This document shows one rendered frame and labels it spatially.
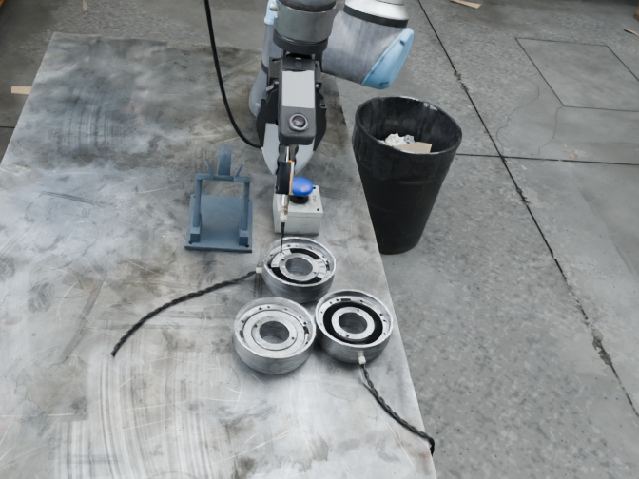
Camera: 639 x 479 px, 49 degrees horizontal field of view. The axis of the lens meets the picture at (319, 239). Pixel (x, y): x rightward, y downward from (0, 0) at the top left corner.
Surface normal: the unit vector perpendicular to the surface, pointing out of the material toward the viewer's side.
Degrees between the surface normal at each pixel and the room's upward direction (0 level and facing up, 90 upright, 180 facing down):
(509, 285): 0
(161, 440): 0
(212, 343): 0
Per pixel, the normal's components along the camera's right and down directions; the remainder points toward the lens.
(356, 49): -0.35, 0.32
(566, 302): 0.14, -0.76
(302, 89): 0.19, -0.29
